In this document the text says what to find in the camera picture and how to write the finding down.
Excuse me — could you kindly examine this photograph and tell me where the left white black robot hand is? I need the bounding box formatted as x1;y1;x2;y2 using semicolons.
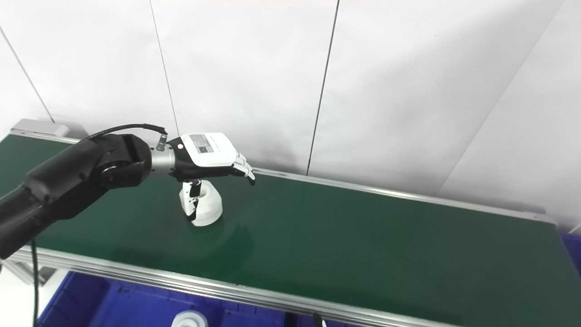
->
167;132;256;221

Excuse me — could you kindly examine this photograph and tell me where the white plastic cylindrical part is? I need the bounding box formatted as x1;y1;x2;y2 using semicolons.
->
171;310;208;327
179;180;223;227

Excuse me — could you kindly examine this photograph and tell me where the green conveyor belt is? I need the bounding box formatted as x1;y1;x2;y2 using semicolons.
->
0;129;581;327

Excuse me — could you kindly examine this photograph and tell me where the grey conveyor end cover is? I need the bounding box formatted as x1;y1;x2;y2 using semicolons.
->
10;119;69;137

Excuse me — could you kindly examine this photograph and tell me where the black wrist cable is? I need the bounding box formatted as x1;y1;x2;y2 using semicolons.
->
30;124;168;327

